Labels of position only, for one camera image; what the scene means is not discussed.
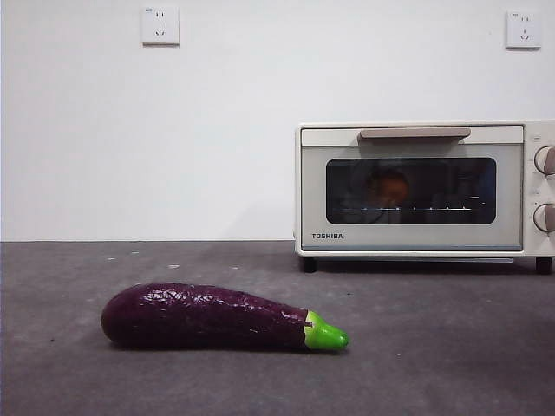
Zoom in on glass oven door with handle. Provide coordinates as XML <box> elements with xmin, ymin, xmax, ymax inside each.
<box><xmin>298</xmin><ymin>125</ymin><xmax>524</xmax><ymax>253</ymax></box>

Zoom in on brown potato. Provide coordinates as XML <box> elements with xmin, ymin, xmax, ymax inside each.
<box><xmin>368</xmin><ymin>170</ymin><xmax>411</xmax><ymax>207</ymax></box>

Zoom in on cream Toshiba toaster oven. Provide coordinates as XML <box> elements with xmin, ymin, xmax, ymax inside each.
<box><xmin>294</xmin><ymin>120</ymin><xmax>555</xmax><ymax>275</ymax></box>

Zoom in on cream oven control knob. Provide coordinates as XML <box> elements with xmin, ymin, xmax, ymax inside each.
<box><xmin>532</xmin><ymin>146</ymin><xmax>555</xmax><ymax>176</ymax></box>
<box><xmin>532</xmin><ymin>203</ymin><xmax>555</xmax><ymax>231</ymax></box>

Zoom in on purple eggplant with green stem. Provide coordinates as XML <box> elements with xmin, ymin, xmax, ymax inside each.
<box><xmin>101</xmin><ymin>282</ymin><xmax>350</xmax><ymax>354</ymax></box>

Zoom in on metal wire oven rack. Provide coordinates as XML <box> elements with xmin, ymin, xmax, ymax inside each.
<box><xmin>340</xmin><ymin>203</ymin><xmax>474</xmax><ymax>214</ymax></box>

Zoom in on white wall power socket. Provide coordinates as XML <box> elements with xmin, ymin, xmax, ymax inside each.
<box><xmin>140</xmin><ymin>5</ymin><xmax>181</xmax><ymax>48</ymax></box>
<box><xmin>505</xmin><ymin>10</ymin><xmax>543</xmax><ymax>50</ymax></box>

